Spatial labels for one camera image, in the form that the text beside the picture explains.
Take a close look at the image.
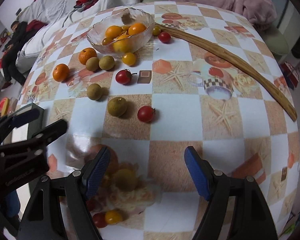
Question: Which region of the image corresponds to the orange mandarin near bowl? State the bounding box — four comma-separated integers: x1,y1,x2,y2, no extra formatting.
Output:
78,48,97,65

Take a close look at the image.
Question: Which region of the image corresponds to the orange in bowl right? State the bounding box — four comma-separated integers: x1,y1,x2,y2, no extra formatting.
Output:
128,23,147,36

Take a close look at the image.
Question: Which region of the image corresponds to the red tomato by stick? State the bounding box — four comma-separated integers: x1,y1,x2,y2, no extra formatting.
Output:
158,31,171,43

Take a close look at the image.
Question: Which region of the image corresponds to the orange in bowl left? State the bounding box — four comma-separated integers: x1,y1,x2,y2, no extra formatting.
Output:
105,25,123,40

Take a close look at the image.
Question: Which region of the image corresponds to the red tomato with stem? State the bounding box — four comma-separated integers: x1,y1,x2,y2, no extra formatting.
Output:
115,69,136,85

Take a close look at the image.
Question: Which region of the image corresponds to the white tray box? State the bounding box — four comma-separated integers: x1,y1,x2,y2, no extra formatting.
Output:
11,103,44,142

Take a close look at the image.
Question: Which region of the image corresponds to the olive tomato behind bowl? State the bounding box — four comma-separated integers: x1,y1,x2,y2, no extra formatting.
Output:
152,25,161,36

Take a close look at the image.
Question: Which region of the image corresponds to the person in black clothes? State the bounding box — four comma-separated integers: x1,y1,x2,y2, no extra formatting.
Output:
1,21,27,89

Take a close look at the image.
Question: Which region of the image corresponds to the yellow-brown fruit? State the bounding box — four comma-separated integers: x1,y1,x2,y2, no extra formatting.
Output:
114,168,138,192

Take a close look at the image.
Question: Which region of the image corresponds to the yellow fruit in bowl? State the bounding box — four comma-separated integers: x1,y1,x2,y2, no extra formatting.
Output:
113,38,133,54

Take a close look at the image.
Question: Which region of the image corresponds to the large brown longan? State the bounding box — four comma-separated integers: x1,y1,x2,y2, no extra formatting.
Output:
107,97,128,117

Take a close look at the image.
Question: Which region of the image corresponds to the red tomato at bottom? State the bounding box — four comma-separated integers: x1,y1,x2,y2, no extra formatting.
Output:
93,212,108,228

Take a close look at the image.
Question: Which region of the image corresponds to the orange in bowl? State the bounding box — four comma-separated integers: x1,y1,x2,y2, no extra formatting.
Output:
128,23,147,36
105,25,123,40

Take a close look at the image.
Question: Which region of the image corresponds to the longan beside mandarin right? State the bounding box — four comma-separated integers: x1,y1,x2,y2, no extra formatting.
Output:
99,55,115,70

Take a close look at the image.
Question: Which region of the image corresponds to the yellow tomato below bowl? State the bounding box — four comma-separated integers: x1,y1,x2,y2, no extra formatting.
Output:
122,53,136,66

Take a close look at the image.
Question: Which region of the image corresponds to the longan beside mandarin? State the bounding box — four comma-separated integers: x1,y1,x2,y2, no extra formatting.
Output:
85,57,99,72
99,55,115,70

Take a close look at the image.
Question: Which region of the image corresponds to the white sofa cover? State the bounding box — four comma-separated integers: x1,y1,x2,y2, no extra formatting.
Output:
16,0,142,73

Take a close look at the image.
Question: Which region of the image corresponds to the long wooden stick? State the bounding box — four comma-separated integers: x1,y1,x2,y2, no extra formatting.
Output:
155,23,298,121

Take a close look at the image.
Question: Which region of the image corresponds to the longan beside mandarin left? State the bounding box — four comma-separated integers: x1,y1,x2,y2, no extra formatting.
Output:
85,57,99,72

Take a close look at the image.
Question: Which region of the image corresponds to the red cherry tomato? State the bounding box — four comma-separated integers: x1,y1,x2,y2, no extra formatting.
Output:
137,106,155,122

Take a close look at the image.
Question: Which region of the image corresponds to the orange mandarin far left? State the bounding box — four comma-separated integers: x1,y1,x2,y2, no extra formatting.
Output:
52,63,70,82

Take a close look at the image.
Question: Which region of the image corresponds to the clear glass fruit bowl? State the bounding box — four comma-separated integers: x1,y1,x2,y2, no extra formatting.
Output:
87,8,155,57

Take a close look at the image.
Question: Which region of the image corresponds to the yellow tomato at bottom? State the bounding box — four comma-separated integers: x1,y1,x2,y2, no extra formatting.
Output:
105,210,124,225

